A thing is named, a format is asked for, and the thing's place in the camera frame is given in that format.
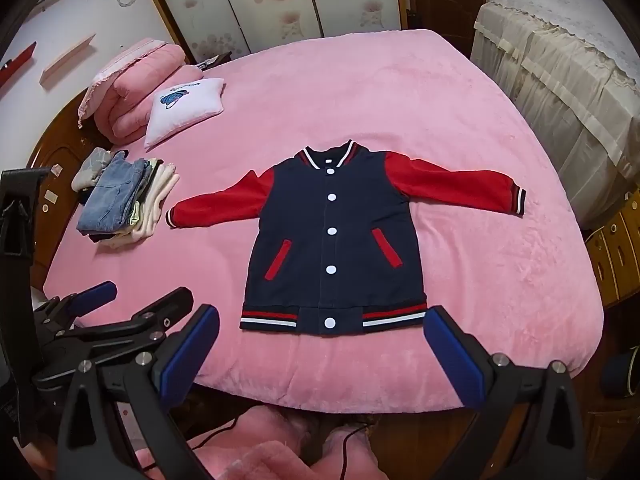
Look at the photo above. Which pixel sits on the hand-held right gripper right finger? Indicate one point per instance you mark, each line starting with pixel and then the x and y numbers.
pixel 450 355

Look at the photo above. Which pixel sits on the navy and red varsity jacket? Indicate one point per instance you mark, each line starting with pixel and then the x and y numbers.
pixel 325 255

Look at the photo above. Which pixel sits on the floral wardrobe sliding doors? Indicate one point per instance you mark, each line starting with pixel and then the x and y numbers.
pixel 280 0

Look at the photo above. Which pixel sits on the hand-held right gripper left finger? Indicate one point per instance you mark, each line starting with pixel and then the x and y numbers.
pixel 190 347

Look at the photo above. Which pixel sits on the wooden headboard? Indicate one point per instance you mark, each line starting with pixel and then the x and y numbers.
pixel 50 145

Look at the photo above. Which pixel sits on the folded grey patterned garment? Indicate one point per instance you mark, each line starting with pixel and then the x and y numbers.
pixel 90 167

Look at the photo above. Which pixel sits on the folded cream garment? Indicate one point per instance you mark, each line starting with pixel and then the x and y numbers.
pixel 155 195

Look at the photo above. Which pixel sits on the red wall strip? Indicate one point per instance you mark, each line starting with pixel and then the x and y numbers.
pixel 17 65

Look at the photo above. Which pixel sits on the folded pink quilt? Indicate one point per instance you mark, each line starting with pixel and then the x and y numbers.
pixel 145 80

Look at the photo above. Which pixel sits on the brown wooden door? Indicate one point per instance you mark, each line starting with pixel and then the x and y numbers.
pixel 450 0

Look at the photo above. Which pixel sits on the white printed pillow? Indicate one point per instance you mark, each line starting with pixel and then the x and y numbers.
pixel 185 110

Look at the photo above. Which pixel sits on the bed with pink blanket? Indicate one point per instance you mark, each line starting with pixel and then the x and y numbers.
pixel 350 85

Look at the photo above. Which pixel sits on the person's pink fluffy pants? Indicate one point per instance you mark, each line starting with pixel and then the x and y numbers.
pixel 270 460

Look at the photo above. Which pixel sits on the dark round object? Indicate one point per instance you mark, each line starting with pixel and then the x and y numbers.
pixel 622 372

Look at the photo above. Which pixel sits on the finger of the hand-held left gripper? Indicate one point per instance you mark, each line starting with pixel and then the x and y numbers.
pixel 100 292
pixel 165 310

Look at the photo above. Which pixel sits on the wooden drawer cabinet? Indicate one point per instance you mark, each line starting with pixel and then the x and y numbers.
pixel 620 255

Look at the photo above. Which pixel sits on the wooden wall strip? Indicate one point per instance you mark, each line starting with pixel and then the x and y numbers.
pixel 67 62

